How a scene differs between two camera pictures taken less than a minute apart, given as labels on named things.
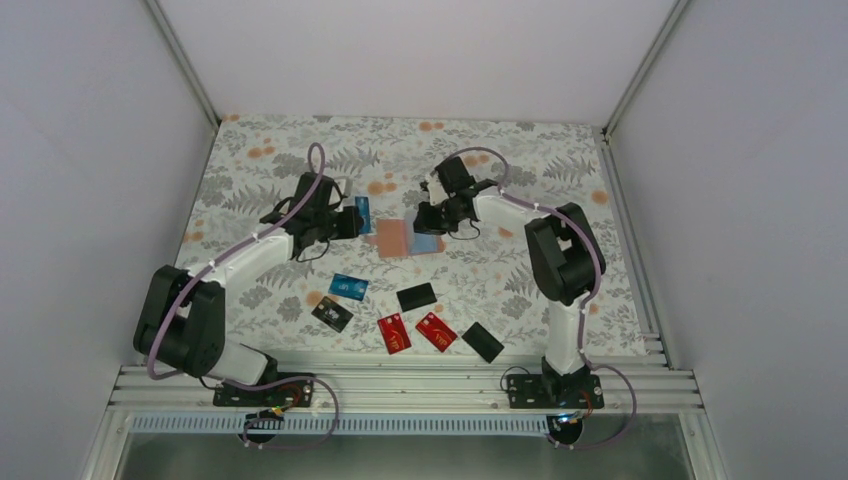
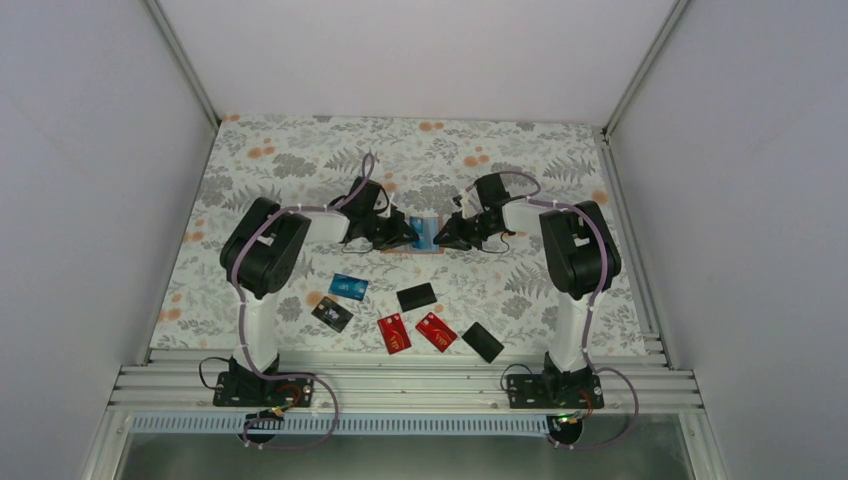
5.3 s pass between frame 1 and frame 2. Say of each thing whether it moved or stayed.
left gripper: moved
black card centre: stayed
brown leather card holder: stayed
